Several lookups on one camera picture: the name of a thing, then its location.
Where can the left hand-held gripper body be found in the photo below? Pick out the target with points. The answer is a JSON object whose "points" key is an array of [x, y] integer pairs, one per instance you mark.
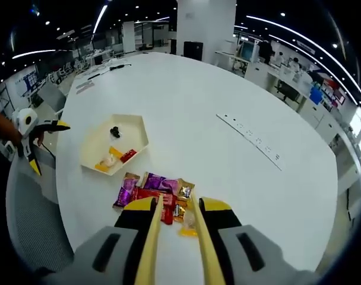
{"points": [[21, 130]]}

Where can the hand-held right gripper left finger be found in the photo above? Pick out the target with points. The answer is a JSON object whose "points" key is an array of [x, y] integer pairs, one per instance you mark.
{"points": [[130, 218]]}

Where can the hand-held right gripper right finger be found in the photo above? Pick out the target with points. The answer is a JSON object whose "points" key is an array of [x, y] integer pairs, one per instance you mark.
{"points": [[225, 216]]}

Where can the purple snack food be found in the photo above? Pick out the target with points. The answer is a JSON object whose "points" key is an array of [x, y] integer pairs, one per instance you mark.
{"points": [[161, 183], [125, 191]]}

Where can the yellow food tongs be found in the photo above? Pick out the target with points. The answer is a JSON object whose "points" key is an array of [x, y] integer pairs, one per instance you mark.
{"points": [[152, 237]]}

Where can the gold candy food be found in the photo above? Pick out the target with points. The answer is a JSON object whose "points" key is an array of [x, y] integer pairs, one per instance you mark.
{"points": [[185, 188], [179, 211]]}

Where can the small red candy food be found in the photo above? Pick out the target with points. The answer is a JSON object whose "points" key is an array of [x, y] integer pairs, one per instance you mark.
{"points": [[128, 155]]}

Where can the small black food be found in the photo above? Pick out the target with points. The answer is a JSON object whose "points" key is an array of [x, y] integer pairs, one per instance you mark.
{"points": [[114, 131]]}

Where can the cream hexagonal container tray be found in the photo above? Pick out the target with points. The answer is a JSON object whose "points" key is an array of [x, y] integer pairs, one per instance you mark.
{"points": [[130, 127]]}

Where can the person's left hand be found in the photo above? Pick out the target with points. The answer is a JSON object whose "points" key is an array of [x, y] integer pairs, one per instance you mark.
{"points": [[40, 139]]}

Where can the grey chair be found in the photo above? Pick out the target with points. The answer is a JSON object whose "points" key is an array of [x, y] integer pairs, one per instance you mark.
{"points": [[51, 96]]}

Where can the pale pink strips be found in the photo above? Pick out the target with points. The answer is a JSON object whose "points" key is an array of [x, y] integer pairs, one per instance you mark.
{"points": [[85, 86]]}

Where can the table socket strip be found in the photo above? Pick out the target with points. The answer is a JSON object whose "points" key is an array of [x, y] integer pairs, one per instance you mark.
{"points": [[248, 136]]}

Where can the black office chair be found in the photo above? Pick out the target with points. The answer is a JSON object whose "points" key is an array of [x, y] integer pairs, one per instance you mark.
{"points": [[288, 92]]}

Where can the long white counter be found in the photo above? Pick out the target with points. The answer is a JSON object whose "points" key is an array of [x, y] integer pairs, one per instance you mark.
{"points": [[257, 72]]}

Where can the blue storage crate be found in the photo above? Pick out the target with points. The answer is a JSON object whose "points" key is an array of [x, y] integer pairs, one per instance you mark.
{"points": [[315, 96]]}

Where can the black cabinet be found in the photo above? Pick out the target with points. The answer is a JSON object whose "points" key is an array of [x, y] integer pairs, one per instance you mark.
{"points": [[193, 50]]}

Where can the pale blue screen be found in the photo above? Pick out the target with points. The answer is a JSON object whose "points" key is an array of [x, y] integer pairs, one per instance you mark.
{"points": [[246, 51]]}

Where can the blue wall board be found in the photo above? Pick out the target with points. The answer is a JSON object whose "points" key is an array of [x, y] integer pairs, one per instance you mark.
{"points": [[27, 81]]}

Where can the red wall display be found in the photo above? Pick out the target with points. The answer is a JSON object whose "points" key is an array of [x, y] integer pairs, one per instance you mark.
{"points": [[336, 95]]}

